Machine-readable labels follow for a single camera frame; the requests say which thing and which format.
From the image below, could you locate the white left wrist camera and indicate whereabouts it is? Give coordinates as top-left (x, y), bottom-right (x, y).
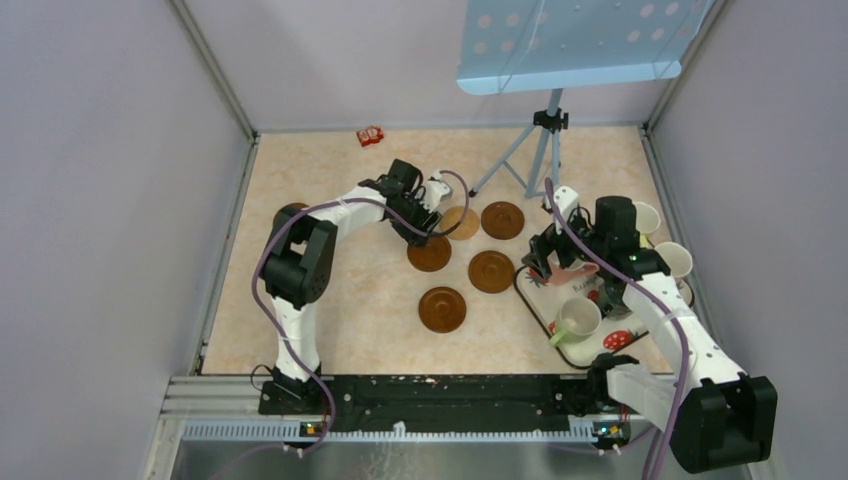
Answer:
top-left (420, 171), bottom-right (453, 212)

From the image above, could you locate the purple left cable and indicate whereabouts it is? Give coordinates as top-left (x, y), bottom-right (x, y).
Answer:
top-left (250, 169), bottom-right (473, 458)

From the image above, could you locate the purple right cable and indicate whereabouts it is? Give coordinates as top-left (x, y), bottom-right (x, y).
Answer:
top-left (543, 177), bottom-right (694, 480)

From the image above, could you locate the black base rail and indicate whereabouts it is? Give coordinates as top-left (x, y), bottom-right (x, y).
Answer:
top-left (258, 374), bottom-right (626, 434)

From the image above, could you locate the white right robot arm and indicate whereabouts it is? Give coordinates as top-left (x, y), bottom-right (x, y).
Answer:
top-left (522, 188), bottom-right (778, 479)

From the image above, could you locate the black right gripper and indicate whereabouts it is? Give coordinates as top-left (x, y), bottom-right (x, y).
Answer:
top-left (522, 205), bottom-right (609, 280)

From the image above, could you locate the dark green mug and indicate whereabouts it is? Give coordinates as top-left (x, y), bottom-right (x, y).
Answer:
top-left (597, 283), bottom-right (631, 320)

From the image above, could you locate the woven rattan coaster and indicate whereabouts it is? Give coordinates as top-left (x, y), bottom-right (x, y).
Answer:
top-left (439, 206), bottom-right (480, 241)

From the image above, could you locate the brown wooden coaster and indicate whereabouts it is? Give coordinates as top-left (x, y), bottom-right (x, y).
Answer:
top-left (480, 201), bottom-right (525, 240)
top-left (468, 250), bottom-right (515, 294)
top-left (272, 202), bottom-right (308, 228)
top-left (406, 238), bottom-right (452, 273)
top-left (418, 286), bottom-right (467, 334)

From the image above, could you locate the light blue music stand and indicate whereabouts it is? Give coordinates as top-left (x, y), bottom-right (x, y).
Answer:
top-left (456, 0), bottom-right (713, 198)

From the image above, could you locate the purple cable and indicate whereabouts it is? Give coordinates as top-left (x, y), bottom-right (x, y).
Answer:
top-left (250, 169), bottom-right (473, 458)
top-left (543, 177), bottom-right (694, 480)

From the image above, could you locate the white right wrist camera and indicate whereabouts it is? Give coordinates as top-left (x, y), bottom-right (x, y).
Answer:
top-left (543, 185), bottom-right (579, 233)

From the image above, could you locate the yellow mug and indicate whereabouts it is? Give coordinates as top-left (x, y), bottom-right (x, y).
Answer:
top-left (633, 202), bottom-right (662, 248)

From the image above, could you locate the pink white mug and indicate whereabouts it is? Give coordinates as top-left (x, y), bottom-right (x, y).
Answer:
top-left (654, 241), bottom-right (694, 279)

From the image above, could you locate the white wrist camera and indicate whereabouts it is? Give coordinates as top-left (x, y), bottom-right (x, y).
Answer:
top-left (543, 185), bottom-right (579, 233)
top-left (420, 171), bottom-right (453, 212)

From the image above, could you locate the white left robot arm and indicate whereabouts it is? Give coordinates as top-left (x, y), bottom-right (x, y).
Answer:
top-left (251, 159), bottom-right (453, 414)

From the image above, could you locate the small red box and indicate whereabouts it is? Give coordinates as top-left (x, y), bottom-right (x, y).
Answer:
top-left (356, 125), bottom-right (384, 148)

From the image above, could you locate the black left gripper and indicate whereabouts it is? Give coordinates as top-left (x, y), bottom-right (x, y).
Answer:
top-left (389, 189), bottom-right (442, 249)

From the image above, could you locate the white strawberry tray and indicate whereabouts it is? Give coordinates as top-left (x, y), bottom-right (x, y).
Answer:
top-left (513, 267), bottom-right (672, 373)

